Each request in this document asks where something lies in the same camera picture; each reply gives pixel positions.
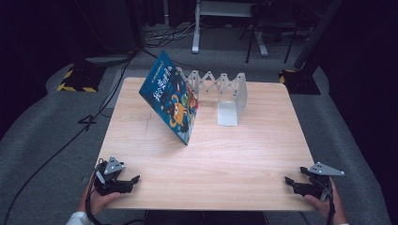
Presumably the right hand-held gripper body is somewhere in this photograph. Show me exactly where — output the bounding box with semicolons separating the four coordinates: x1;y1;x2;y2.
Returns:
303;161;345;202

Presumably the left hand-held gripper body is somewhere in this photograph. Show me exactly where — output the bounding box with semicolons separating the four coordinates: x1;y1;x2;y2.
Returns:
93;155;133;197

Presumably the person's right hand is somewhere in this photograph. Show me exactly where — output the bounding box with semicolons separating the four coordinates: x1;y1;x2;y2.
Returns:
303;180;347;225

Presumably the person's left hand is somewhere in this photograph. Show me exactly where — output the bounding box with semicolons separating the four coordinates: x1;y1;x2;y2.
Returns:
76;174;122;217

